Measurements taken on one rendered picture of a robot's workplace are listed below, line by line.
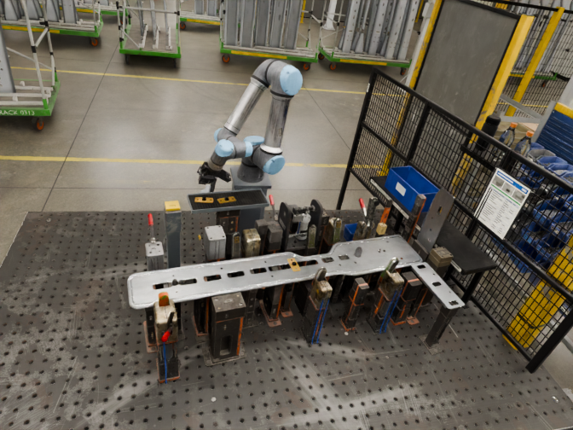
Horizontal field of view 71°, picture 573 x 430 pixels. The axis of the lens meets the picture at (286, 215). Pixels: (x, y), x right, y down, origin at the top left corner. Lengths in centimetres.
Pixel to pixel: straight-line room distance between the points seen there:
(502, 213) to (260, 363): 135
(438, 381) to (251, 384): 84
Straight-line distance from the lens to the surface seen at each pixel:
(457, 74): 401
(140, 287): 173
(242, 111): 200
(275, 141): 201
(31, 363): 200
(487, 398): 213
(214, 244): 179
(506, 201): 221
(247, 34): 846
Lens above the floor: 223
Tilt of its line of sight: 35 degrees down
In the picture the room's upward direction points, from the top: 10 degrees clockwise
